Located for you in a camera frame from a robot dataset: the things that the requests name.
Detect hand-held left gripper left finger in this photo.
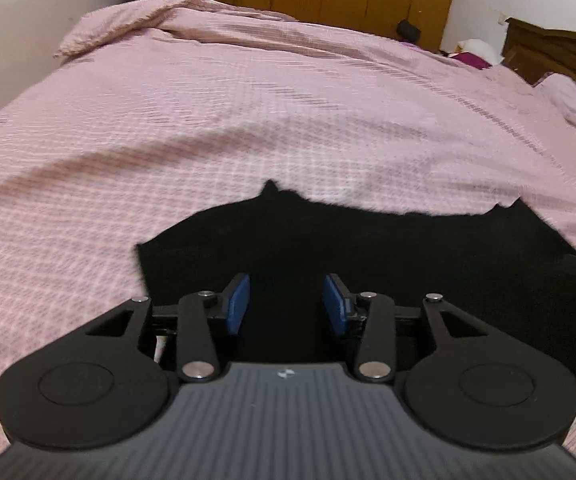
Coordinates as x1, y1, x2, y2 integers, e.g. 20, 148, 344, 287
85, 272, 251, 384

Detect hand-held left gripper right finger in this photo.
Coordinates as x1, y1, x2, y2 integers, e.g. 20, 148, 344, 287
322, 272, 491, 384

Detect black sweater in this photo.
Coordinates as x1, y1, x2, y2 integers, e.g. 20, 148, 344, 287
135, 180, 576, 403

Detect light pink pillow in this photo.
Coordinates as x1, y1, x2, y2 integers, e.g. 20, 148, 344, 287
535, 72, 576, 137

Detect pink checked blanket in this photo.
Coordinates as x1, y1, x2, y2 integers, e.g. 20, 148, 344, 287
0, 0, 576, 466

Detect wooden headboard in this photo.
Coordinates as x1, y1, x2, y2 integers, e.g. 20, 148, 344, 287
500, 17, 576, 106

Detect magenta cloth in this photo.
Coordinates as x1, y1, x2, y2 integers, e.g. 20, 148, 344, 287
448, 50, 492, 70

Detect white pillow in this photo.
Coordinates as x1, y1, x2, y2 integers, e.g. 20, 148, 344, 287
455, 39, 501, 64

